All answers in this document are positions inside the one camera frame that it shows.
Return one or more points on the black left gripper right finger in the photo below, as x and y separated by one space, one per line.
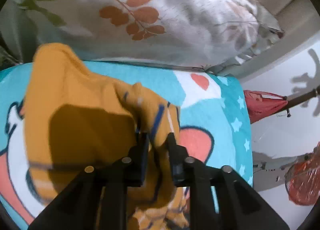
219 198

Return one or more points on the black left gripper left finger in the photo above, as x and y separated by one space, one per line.
97 199

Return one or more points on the yellow striped small shirt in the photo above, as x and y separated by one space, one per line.
74 118

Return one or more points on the red mesh bag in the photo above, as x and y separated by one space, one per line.
302 180

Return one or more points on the turquoise cartoon fleece blanket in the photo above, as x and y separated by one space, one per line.
213 116

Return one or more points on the red cloth bag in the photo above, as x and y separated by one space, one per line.
263 104

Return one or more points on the white floral leaf pillow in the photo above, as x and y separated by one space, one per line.
186 33

